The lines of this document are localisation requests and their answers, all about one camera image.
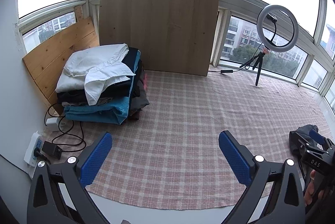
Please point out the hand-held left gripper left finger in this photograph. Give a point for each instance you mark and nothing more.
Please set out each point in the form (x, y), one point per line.
(95, 158)

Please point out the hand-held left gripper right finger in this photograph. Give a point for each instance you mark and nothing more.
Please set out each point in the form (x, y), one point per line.
(233, 158)

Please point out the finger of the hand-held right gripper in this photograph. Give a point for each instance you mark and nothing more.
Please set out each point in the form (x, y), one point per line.
(317, 136)

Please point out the black pants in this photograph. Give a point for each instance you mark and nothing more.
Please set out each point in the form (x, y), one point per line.
(297, 139)

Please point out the hanging clothes pile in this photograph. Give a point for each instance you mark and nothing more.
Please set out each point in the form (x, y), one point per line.
(99, 114)

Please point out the person's right hand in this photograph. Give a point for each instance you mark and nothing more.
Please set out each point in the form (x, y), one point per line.
(310, 188)

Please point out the black power adapter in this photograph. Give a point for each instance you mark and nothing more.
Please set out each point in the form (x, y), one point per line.
(52, 150)

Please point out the white charger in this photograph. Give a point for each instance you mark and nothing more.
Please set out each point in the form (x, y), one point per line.
(53, 124)

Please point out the white power strip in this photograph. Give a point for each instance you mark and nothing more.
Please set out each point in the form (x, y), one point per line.
(30, 154)

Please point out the pink plaid blanket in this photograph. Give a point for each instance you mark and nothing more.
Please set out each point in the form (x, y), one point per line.
(170, 122)

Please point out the dark grey folded garment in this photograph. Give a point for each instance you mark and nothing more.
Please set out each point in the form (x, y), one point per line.
(140, 98)

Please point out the black tripod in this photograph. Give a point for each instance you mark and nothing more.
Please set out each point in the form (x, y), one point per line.
(259, 69)

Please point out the white shirt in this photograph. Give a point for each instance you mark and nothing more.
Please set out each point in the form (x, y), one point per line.
(91, 64)

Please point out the pine plank panel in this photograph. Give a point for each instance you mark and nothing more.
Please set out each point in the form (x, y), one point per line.
(52, 56)

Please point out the black gooseneck phone holder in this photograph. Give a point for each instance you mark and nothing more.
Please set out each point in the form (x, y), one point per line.
(272, 18)

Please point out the large light wooden board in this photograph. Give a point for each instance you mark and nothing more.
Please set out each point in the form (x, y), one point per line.
(159, 30)

